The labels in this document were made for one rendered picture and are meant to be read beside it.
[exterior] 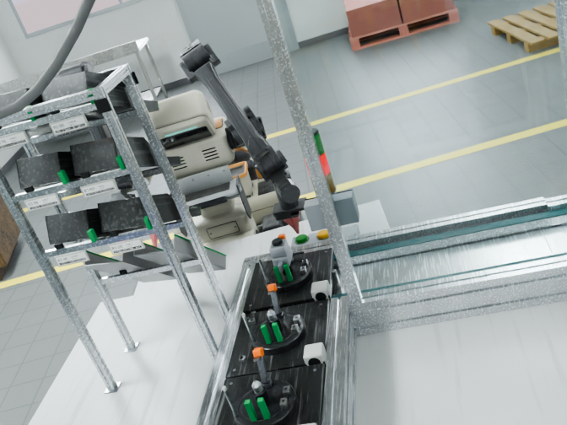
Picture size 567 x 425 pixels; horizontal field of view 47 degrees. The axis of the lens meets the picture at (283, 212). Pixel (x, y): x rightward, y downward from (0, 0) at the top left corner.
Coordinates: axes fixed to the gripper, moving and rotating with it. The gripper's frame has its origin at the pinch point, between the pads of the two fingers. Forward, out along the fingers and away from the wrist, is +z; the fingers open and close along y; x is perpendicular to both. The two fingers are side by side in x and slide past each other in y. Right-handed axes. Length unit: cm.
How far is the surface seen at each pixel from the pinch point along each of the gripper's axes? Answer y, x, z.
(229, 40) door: -166, 676, 81
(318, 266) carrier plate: 7.1, -19.3, 1.6
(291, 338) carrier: 3, -52, -1
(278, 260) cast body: -1.6, -25.4, -6.4
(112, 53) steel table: -264, 536, 32
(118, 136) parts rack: -22, -43, -56
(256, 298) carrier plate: -9.9, -29.3, 1.8
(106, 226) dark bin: -38, -37, -33
